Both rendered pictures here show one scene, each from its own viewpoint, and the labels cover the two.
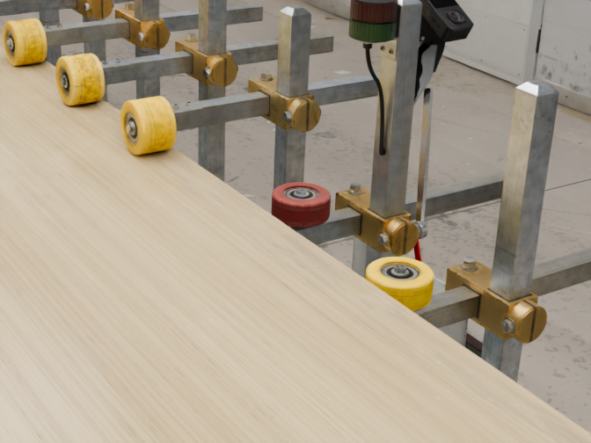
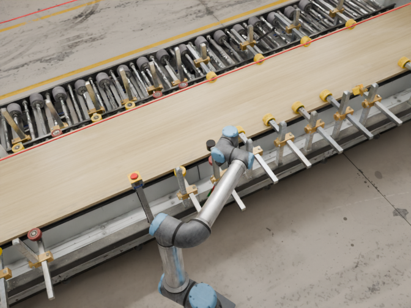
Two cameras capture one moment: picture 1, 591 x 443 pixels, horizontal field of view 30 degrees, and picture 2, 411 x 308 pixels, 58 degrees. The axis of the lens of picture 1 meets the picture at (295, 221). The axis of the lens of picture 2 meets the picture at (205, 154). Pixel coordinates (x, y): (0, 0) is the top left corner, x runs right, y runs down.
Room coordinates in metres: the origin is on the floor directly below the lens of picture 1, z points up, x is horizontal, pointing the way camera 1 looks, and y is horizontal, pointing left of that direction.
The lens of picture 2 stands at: (1.72, -1.55, 2.94)
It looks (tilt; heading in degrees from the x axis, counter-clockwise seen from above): 51 degrees down; 105
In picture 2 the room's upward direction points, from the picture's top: 8 degrees counter-clockwise
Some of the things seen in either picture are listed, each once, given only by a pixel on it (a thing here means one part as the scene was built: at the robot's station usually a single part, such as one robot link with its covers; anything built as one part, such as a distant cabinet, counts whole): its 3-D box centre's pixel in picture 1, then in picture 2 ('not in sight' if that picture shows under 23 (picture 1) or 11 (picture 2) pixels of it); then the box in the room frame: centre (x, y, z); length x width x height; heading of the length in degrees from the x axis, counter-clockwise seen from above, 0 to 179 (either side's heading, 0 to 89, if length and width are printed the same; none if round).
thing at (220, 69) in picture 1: (205, 61); (284, 140); (1.84, 0.17, 0.95); 0.13 x 0.06 x 0.05; 34
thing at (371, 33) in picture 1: (372, 27); not in sight; (1.38, -0.09, 1.14); 0.06 x 0.06 x 0.02
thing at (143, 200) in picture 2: not in sight; (144, 203); (0.99, -0.41, 0.93); 0.05 x 0.04 x 0.45; 34
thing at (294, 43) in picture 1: (289, 157); (249, 162); (1.62, 0.01, 0.86); 0.03 x 0.03 x 0.48; 34
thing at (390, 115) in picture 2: not in sight; (381, 108); (2.53, 0.52, 0.95); 0.36 x 0.03 x 0.03; 124
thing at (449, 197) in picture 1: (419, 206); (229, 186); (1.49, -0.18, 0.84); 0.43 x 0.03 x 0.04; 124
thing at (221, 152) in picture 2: not in sight; (223, 150); (1.49, -0.26, 1.32); 0.12 x 0.12 x 0.09; 71
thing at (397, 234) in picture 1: (374, 221); (219, 176); (1.43, -0.11, 0.85); 0.13 x 0.06 x 0.05; 34
